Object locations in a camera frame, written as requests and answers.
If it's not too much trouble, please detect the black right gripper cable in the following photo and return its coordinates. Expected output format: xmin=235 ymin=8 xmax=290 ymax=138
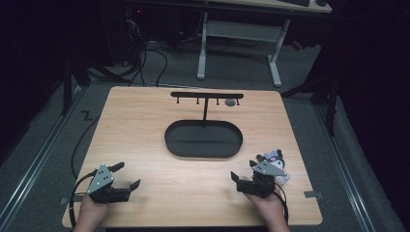
xmin=274 ymin=183 xmax=290 ymax=224

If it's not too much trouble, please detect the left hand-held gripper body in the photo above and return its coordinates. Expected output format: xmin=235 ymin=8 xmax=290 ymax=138
xmin=86 ymin=163 xmax=132 ymax=205

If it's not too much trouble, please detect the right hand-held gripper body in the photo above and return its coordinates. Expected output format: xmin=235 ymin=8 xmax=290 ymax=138
xmin=236 ymin=159 xmax=288 ymax=199

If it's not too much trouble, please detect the metal floor rail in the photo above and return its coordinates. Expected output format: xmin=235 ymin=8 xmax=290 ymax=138
xmin=313 ymin=103 xmax=377 ymax=232
xmin=0 ymin=86 xmax=83 ymax=224

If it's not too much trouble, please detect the black floor cable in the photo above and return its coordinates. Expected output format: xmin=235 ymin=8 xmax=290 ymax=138
xmin=70 ymin=114 xmax=103 ymax=180

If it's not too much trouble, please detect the black metal stand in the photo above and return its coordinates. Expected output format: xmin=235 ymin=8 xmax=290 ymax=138
xmin=60 ymin=57 xmax=92 ymax=116
xmin=279 ymin=72 xmax=340 ymax=137

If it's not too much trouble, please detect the person's left hand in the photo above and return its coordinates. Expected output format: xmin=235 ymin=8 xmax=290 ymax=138
xmin=78 ymin=192 xmax=110 ymax=223

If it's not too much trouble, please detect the bundle of black cables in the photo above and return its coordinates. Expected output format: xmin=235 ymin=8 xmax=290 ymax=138
xmin=124 ymin=6 xmax=169 ymax=89

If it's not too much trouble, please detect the person's right hand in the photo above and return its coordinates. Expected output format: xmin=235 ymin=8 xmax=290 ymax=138
xmin=244 ymin=188 xmax=286 ymax=224

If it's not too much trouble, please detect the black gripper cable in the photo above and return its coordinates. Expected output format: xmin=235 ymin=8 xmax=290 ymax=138
xmin=274 ymin=183 xmax=290 ymax=224
xmin=68 ymin=169 xmax=99 ymax=229

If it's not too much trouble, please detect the purple black plush toy keychain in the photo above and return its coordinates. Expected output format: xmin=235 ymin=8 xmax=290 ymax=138
xmin=255 ymin=149 xmax=291 ymax=186

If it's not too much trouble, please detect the white-framed wooden desk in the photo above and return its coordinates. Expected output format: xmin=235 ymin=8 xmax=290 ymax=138
xmin=196 ymin=0 xmax=334 ymax=88

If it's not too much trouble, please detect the black hook stand with tray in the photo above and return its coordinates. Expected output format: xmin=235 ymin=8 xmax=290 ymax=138
xmin=163 ymin=91 xmax=245 ymax=160

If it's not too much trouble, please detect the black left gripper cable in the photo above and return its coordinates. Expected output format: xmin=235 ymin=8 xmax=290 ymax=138
xmin=68 ymin=169 xmax=99 ymax=229

